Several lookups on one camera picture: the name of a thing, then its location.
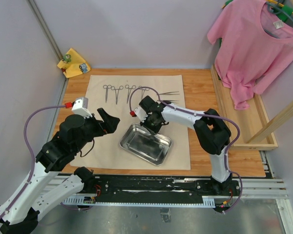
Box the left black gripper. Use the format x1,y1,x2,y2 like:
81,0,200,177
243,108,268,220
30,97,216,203
74,107,120,153

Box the stainless steel tray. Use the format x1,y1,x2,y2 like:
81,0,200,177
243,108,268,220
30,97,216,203
120,123,172,166

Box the steel surgical forceps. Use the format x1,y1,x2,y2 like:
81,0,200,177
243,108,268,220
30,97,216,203
159,91,179,96

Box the long steel hemostat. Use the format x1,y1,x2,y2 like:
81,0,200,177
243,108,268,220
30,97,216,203
138,86,149,99

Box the beige cloth wrap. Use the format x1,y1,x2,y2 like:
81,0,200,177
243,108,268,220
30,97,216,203
70,75,190,170

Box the steel surgical scissors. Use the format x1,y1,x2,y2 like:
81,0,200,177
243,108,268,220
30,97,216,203
103,84,113,103

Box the steel hemostat clamp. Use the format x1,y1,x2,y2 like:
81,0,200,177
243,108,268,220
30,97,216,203
125,84,136,103

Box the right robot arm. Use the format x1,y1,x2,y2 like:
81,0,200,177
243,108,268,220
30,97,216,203
130,96,232,195

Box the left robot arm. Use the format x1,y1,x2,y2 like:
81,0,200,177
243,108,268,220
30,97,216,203
0,108,120,234

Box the yellow printed cloth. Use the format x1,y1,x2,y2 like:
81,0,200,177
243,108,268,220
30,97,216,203
57,48,91,78

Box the pink t-shirt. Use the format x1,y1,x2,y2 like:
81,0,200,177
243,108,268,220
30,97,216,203
207,0,293,110

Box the wooden pole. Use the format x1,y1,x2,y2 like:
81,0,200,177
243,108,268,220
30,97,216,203
247,100,293,143

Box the green clothes hanger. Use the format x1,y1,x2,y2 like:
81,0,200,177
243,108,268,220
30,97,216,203
266,0,293,25

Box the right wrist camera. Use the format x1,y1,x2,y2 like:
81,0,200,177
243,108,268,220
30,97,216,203
130,107,147,122

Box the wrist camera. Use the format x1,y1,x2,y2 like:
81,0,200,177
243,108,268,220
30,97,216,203
130,107,147,122
64,97,93,118

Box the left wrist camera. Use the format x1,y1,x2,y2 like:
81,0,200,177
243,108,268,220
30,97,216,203
64,97,93,118

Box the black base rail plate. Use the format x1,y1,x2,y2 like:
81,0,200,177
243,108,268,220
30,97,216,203
79,175,241,204

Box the wooden tray frame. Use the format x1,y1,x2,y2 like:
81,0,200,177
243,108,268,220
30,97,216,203
210,65,278,151

